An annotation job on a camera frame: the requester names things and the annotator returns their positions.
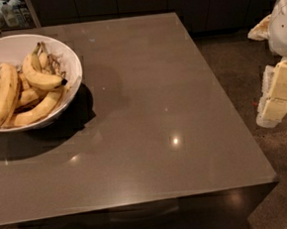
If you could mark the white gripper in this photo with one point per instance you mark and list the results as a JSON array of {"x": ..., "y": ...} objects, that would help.
[{"x": 284, "y": 29}]

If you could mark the curved yellow banana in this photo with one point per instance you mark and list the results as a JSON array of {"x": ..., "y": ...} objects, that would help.
[{"x": 31, "y": 69}]

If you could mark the bottom yellow banana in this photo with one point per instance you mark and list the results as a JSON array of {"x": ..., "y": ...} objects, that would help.
[{"x": 38, "y": 112}]

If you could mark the small back yellow banana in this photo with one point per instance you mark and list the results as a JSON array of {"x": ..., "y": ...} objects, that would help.
[{"x": 43, "y": 57}]

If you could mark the middle yellow banana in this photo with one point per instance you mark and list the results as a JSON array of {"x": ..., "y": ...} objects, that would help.
[{"x": 29, "y": 96}]

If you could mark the white bowl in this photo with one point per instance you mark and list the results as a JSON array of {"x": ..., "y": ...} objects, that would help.
[{"x": 13, "y": 49}]

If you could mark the long left yellow banana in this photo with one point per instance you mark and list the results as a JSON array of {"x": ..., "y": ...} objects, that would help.
[{"x": 9, "y": 89}]

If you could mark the bottles on shelf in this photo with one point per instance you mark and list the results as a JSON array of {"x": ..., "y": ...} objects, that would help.
[{"x": 15, "y": 14}]

